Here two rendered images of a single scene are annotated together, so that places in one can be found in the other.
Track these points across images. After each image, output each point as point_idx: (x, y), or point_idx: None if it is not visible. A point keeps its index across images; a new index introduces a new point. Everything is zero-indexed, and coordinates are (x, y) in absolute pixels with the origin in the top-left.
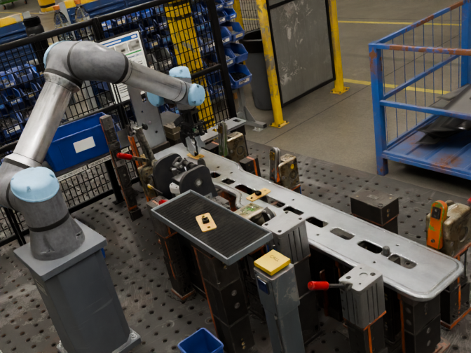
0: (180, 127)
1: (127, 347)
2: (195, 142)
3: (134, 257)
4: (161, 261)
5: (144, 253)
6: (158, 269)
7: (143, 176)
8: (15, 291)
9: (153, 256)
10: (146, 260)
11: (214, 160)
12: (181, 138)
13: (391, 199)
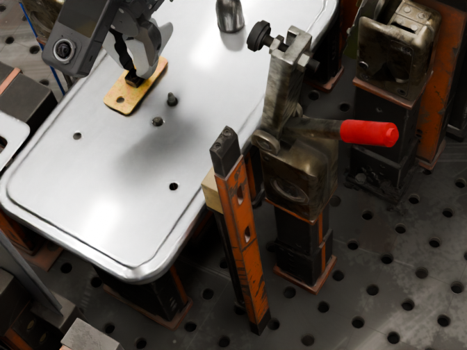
0: (134, 21)
1: None
2: (118, 48)
3: (399, 333)
4: (399, 239)
5: (377, 309)
6: (433, 232)
7: (336, 149)
8: None
9: (383, 273)
10: (407, 286)
11: (164, 16)
12: (157, 42)
13: None
